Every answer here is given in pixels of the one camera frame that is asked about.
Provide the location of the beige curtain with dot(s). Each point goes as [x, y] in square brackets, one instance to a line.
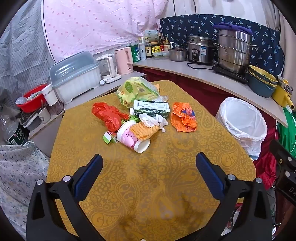
[274, 14]

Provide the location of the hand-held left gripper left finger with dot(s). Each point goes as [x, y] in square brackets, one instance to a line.
[89, 178]

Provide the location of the blue plastic basin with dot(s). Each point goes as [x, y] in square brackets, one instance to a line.
[260, 90]

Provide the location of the grey patterned sheet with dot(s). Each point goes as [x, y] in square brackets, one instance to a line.
[23, 51]

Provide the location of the orange corrugated paper sleeve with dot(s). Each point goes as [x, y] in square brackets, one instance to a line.
[143, 131]

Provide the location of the black induction cooker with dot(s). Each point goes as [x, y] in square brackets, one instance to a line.
[229, 73]

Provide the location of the red plastic basin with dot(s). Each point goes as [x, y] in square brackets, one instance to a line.
[25, 106]

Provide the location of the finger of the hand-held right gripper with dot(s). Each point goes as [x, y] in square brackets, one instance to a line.
[283, 157]

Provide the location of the white bottle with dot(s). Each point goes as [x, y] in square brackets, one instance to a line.
[142, 52]

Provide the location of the green cloth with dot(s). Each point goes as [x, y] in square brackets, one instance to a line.
[288, 134]

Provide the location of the clear storage box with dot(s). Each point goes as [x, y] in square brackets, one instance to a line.
[31, 121]

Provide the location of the green yellow plastic bag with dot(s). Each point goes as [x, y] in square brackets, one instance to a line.
[131, 89]

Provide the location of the bin with white bag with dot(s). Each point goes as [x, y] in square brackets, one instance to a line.
[240, 120]

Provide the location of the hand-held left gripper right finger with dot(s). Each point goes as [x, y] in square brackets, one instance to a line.
[210, 176]

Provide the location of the grey counter board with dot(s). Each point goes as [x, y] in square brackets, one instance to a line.
[196, 71]

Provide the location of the light green small box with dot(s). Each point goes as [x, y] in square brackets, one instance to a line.
[107, 138]

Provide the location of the purple cloth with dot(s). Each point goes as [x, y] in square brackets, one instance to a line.
[231, 26]

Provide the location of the white plastic jar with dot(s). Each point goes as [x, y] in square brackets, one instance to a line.
[150, 36]

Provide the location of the white dish box grey lid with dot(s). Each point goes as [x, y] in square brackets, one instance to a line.
[76, 78]

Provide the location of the pink dotted sheet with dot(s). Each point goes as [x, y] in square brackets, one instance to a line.
[99, 23]

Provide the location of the yellow electric pot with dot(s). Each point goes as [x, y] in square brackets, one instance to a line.
[281, 95]

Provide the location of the orange snack packet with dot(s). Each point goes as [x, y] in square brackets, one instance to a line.
[182, 118]

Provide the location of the dark sauce bottle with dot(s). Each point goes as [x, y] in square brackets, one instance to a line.
[148, 49]

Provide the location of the yellow patterned tablecloth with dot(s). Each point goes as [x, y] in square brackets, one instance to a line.
[150, 173]

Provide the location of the green tin can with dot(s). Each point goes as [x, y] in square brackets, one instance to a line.
[135, 54]

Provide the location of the yellow blue colander bowl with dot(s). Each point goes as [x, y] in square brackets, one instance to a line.
[263, 83]
[261, 71]

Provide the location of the blue printed cloth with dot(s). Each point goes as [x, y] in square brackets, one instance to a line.
[192, 25]

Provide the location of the stacked steel steamer pot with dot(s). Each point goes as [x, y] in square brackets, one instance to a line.
[233, 53]

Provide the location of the pink paper cup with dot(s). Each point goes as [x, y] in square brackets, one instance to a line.
[129, 139]

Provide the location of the pink electric kettle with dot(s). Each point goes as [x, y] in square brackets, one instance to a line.
[122, 60]

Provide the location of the dark green white carton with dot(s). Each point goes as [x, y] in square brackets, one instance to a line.
[150, 107]

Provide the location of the white glass kettle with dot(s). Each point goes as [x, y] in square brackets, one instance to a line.
[106, 66]

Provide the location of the steel rice cooker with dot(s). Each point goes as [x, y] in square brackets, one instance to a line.
[200, 53]

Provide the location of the white cup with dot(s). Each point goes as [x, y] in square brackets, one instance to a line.
[49, 97]

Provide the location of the clear plastic bottle dark label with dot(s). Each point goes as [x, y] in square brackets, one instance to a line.
[16, 134]

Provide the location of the small steel pot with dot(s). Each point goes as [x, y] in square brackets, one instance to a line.
[177, 54]

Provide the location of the red plastic bag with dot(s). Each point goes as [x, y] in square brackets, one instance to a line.
[104, 112]

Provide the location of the floral cloth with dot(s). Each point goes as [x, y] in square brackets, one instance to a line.
[18, 173]

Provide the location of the clear food container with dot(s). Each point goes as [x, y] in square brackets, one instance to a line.
[160, 55]

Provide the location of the white tissue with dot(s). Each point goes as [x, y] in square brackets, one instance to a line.
[150, 120]

